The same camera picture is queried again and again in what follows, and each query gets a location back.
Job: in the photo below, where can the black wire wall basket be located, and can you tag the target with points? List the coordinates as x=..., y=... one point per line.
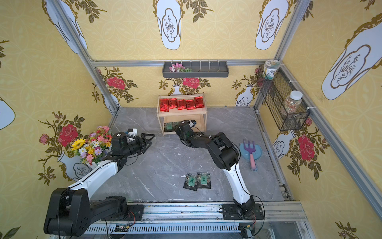
x=273, y=93

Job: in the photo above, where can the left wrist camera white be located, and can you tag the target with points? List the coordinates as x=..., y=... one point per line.
x=131, y=131

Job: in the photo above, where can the small circuit board right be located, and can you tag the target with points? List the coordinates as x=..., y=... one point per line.
x=246, y=232

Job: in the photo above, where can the grey wall tray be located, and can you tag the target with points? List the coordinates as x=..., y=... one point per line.
x=199, y=69

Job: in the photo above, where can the artificial flower bouquet in vase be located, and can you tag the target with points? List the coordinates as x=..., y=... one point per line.
x=93, y=148

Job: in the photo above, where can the wooden two-tier shelf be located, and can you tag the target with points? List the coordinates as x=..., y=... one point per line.
x=174, y=115

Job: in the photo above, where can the small pink flowers in tray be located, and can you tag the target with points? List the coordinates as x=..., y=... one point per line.
x=178, y=67

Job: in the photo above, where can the red tea bag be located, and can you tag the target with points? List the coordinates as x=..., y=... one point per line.
x=199, y=102
x=190, y=104
x=181, y=104
x=164, y=105
x=173, y=103

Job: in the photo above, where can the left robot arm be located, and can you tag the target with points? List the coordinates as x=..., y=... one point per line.
x=70, y=211

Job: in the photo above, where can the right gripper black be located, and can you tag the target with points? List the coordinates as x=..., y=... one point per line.
x=180, y=128

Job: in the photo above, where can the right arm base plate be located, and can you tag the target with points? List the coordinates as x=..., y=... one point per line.
x=228, y=211

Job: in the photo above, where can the jar with patterned lid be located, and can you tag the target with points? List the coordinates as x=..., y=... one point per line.
x=270, y=69

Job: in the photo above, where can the small circuit board left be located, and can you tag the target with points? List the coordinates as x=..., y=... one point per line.
x=121, y=228

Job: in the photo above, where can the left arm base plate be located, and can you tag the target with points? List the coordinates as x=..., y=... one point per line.
x=133, y=213

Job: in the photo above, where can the clear jar white lid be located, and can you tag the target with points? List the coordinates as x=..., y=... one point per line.
x=291, y=103

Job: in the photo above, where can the small circuit board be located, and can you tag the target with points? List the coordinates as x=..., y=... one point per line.
x=121, y=228
x=246, y=232

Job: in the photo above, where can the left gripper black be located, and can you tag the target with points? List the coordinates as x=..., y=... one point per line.
x=140, y=143

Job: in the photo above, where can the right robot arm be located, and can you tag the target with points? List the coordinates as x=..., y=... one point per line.
x=225, y=157

